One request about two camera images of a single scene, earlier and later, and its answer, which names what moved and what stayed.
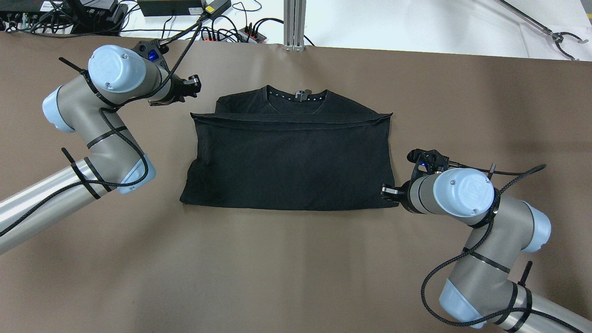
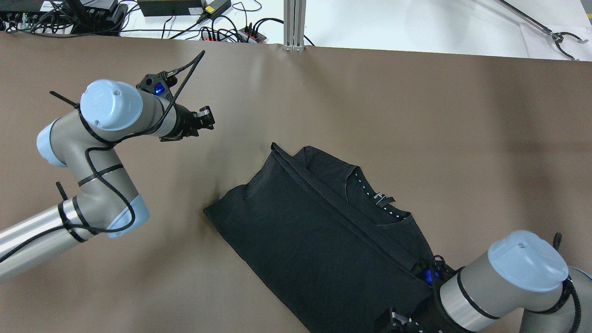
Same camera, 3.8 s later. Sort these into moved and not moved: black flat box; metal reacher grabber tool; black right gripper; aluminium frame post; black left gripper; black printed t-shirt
Moved: black printed t-shirt; black left gripper; black right gripper
Not moved: metal reacher grabber tool; black flat box; aluminium frame post
